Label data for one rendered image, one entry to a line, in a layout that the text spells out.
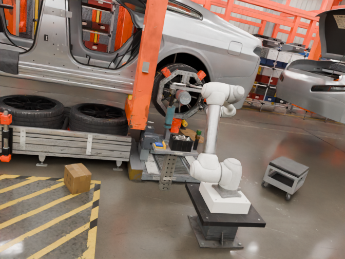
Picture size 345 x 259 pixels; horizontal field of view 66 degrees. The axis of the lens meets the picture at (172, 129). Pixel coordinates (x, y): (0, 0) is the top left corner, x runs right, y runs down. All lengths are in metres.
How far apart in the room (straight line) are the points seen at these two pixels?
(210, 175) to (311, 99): 3.12
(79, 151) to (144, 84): 0.94
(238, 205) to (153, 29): 1.64
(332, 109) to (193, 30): 2.60
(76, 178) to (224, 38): 2.19
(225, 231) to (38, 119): 2.02
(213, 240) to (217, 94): 1.13
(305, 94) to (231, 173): 3.08
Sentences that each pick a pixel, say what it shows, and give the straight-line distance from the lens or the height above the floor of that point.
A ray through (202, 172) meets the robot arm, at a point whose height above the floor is 0.57.
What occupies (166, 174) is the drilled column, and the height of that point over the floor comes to 0.18.
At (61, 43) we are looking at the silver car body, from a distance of 3.07.
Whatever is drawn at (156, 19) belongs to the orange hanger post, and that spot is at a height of 1.56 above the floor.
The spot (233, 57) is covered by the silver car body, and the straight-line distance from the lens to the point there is 3.37.
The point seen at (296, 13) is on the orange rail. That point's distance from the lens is 10.67.
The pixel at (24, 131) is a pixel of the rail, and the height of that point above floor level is 0.35.
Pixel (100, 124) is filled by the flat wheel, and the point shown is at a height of 0.47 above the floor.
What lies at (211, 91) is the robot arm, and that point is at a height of 1.12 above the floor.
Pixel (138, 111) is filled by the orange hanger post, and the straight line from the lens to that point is 2.62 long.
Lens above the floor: 1.43
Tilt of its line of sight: 18 degrees down
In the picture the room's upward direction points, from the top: 12 degrees clockwise
